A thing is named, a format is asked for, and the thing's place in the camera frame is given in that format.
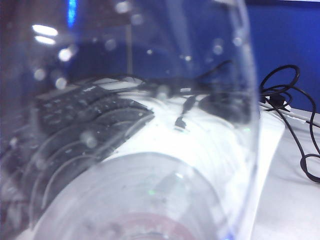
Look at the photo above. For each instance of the white board platform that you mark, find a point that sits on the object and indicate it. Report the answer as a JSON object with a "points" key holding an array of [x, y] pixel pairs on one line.
{"points": [[268, 140]]}

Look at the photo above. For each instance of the clear plastic water bottle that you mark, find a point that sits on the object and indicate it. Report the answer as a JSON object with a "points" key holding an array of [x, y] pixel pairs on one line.
{"points": [[125, 125]]}

